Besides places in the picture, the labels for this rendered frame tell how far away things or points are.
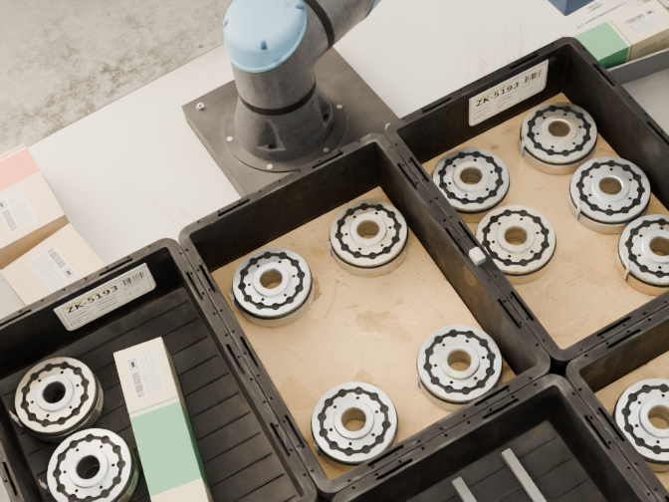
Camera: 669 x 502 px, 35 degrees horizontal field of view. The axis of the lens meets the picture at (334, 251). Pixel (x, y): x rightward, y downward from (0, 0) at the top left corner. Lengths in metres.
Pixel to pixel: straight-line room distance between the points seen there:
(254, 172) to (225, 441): 0.46
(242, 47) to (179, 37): 1.39
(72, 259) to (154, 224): 0.16
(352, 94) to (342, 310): 0.43
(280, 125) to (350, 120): 0.13
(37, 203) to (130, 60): 1.25
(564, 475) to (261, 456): 0.36
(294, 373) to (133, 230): 0.43
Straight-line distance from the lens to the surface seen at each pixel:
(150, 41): 2.87
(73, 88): 2.83
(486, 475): 1.28
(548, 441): 1.30
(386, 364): 1.34
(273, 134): 1.59
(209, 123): 1.68
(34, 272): 1.57
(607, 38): 1.74
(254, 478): 1.30
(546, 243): 1.39
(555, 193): 1.46
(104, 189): 1.71
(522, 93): 1.51
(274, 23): 1.48
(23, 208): 1.64
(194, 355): 1.38
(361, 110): 1.66
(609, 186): 1.46
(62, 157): 1.77
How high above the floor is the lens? 2.04
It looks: 58 degrees down
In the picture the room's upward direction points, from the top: 11 degrees counter-clockwise
